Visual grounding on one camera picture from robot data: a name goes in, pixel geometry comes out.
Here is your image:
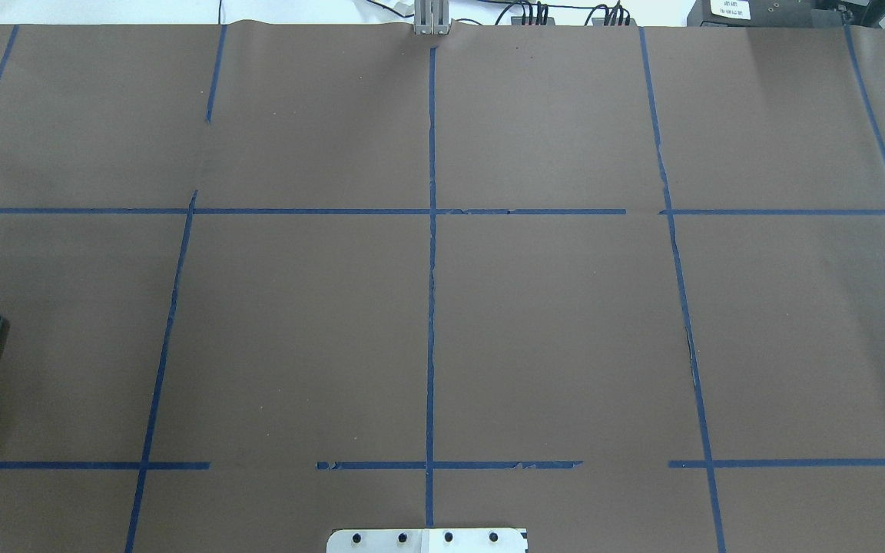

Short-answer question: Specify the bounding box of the black computer box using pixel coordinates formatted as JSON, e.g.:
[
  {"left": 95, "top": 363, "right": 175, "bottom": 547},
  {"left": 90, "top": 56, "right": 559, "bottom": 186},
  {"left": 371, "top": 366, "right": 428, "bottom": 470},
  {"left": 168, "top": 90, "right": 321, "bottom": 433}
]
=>
[{"left": 686, "top": 1, "right": 847, "bottom": 28}]

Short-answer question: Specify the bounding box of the grey aluminium frame post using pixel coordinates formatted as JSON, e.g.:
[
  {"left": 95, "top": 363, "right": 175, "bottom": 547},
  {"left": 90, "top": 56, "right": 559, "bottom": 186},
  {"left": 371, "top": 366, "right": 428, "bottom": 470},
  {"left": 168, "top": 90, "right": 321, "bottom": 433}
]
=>
[{"left": 413, "top": 0, "right": 452, "bottom": 35}]

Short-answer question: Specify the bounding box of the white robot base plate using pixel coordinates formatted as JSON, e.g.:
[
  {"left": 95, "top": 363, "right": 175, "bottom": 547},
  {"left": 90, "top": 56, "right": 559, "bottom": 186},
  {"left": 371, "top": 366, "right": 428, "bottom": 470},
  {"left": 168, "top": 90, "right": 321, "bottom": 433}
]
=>
[{"left": 326, "top": 528, "right": 529, "bottom": 552}]

